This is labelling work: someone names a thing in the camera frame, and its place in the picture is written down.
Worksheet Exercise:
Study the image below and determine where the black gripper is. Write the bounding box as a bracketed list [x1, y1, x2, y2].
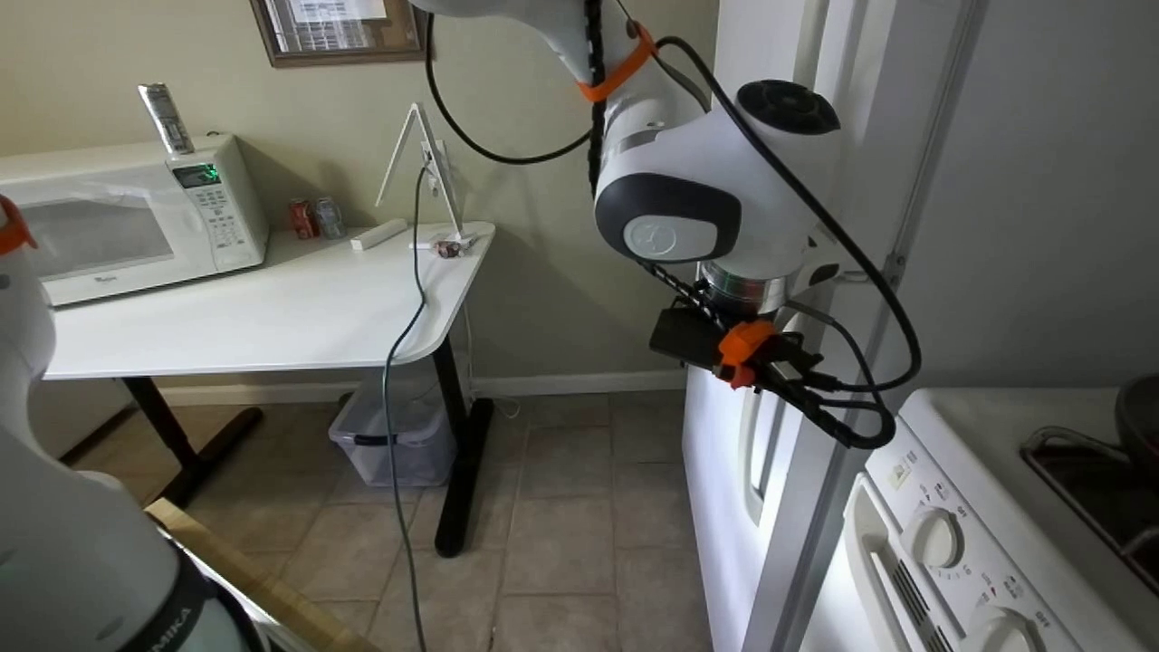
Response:
[753, 328, 840, 400]

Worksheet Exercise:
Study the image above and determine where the white fridge door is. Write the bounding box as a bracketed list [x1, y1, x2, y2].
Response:
[675, 259, 905, 652]

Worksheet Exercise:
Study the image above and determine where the white fridge cabinet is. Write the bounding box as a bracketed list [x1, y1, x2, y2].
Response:
[733, 0, 1159, 652]

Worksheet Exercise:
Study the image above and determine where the white freezer door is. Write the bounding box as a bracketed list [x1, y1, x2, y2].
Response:
[708, 0, 997, 270]

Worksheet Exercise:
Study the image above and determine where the white stove knob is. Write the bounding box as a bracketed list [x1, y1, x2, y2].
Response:
[907, 504, 969, 574]
[972, 606, 1050, 652]

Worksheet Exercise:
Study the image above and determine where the stainless steel stove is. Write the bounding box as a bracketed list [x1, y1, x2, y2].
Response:
[791, 381, 1159, 652]

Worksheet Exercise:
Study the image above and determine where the black frying pan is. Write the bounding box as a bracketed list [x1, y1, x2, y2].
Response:
[1111, 371, 1159, 477]

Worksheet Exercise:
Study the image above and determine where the clear plastic storage bin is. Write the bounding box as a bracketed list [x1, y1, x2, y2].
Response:
[324, 384, 463, 492]

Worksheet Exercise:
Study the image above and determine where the small grey container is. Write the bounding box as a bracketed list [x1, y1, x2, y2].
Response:
[313, 192, 347, 238]

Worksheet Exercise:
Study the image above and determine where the small red can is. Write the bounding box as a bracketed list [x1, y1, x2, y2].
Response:
[287, 196, 323, 242]

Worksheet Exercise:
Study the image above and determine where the brown framed board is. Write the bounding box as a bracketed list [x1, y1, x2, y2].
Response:
[246, 0, 435, 72]

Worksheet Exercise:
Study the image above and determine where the wooden plank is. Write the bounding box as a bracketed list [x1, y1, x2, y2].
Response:
[141, 492, 379, 652]

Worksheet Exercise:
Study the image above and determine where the grey remote control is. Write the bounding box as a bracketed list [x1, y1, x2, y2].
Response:
[132, 81, 199, 161]

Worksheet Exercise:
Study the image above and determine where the white microwave oven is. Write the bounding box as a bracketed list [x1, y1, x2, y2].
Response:
[0, 132, 272, 313]

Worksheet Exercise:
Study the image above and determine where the black wrist camera orange mount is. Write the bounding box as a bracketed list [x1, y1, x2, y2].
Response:
[649, 301, 781, 390]

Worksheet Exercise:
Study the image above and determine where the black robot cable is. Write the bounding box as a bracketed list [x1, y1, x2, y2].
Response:
[420, 9, 925, 454]

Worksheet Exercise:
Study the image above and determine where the black desk leg frame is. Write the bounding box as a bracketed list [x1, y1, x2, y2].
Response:
[55, 338, 497, 562]

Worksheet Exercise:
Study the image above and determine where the grey stand cable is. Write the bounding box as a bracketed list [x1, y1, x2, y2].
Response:
[375, 154, 440, 652]

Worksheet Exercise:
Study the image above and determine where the white A-frame camera stand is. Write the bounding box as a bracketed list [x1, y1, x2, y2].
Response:
[347, 98, 480, 260]

